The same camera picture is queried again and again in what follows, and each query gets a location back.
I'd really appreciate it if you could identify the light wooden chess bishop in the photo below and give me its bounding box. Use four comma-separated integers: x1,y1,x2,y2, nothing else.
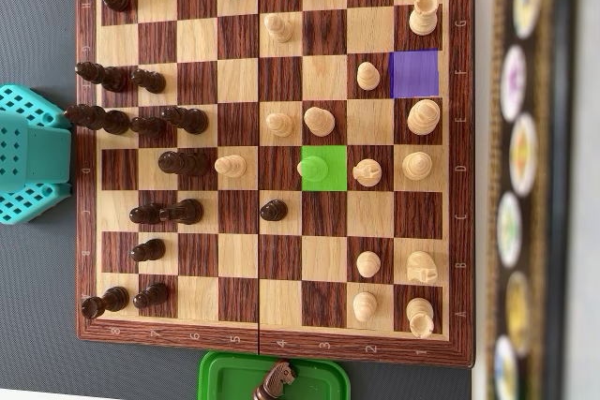
296,156,330,183

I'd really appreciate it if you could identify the dark brown chess pawn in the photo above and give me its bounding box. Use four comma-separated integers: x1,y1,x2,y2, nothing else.
132,282,171,311
129,67,167,95
130,238,167,263
259,199,289,223
128,116,168,139
128,203,163,226

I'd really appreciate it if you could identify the light wooden chess pawn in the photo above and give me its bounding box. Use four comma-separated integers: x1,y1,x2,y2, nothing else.
263,12,294,44
356,61,382,91
352,290,379,324
214,154,248,180
356,250,382,278
265,111,295,138
303,106,337,137

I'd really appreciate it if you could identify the light wooden chess knight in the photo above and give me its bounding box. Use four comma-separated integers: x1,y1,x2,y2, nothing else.
405,250,440,285
352,158,383,188

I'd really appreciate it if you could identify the light wooden chess queen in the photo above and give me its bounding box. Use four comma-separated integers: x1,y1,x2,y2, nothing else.
401,151,434,181

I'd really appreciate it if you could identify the wooden folding chess board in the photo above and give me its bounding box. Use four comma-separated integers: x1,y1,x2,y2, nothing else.
74,0,475,370

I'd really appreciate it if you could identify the light wooden chess rook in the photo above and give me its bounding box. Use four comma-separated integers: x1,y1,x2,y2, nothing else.
405,297,435,340
408,0,441,37

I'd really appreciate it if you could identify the light queen right side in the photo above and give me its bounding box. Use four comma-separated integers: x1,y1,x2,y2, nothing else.
406,98,442,137

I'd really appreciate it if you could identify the green plastic container lid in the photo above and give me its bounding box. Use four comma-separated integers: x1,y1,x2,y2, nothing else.
197,349,352,400

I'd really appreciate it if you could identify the black gold patterned book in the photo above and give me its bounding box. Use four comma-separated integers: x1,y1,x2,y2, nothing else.
485,0,578,400

